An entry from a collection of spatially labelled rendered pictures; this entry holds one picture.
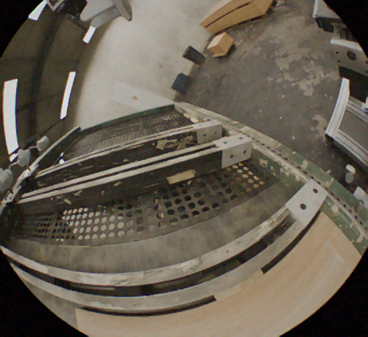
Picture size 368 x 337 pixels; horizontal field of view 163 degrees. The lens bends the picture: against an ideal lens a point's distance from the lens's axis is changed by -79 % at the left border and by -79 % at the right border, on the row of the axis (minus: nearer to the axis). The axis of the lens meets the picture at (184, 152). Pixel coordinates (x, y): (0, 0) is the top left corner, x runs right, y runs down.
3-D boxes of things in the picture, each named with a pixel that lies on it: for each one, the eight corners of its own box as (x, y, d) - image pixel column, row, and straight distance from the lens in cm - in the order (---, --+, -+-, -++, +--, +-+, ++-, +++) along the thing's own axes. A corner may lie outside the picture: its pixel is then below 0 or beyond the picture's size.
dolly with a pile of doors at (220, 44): (238, 43, 347) (225, 31, 335) (228, 58, 322) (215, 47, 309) (224, 46, 396) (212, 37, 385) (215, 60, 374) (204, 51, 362)
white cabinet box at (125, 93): (181, 107, 397) (117, 80, 383) (172, 123, 406) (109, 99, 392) (177, 103, 455) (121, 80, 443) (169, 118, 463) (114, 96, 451)
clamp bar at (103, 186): (254, 160, 47) (261, 88, 39) (13, 218, 95) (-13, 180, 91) (236, 148, 53) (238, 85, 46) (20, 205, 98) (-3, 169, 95)
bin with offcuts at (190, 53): (209, 54, 450) (192, 43, 436) (201, 66, 434) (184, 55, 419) (203, 56, 496) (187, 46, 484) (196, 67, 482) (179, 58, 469)
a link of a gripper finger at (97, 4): (102, 41, 21) (75, 11, 27) (138, 14, 21) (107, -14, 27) (93, 36, 18) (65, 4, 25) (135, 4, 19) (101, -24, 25)
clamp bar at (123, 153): (224, 139, 59) (223, 85, 53) (26, 194, 102) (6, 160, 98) (213, 132, 67) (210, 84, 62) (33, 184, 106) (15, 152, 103)
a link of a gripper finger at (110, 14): (109, 45, 24) (83, 17, 29) (139, 23, 24) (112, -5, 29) (102, 41, 21) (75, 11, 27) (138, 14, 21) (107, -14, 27)
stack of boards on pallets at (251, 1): (278, 1, 443) (256, -21, 427) (268, 19, 359) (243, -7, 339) (227, 20, 597) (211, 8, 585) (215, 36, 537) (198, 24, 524)
